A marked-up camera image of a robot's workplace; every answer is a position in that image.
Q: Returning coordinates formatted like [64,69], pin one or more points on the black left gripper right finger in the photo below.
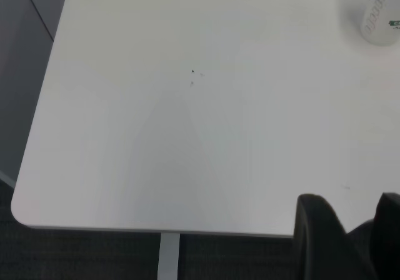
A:
[387,236]

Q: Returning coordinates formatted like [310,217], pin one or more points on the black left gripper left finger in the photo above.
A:
[322,239]

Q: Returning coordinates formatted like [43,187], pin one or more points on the white paper coffee cup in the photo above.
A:
[379,14]

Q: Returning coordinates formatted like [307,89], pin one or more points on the white table leg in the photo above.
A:
[168,256]

